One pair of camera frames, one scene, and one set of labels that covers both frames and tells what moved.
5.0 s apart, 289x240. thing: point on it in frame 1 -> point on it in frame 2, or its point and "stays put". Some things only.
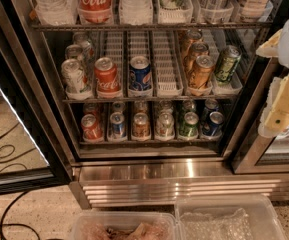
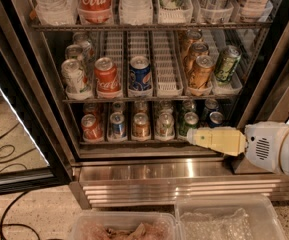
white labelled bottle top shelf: x=256 y=3 stays put
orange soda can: x=202 y=72 stays put
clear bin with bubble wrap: x=226 y=217 stays put
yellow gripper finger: x=284 y=104 -> x=226 y=140
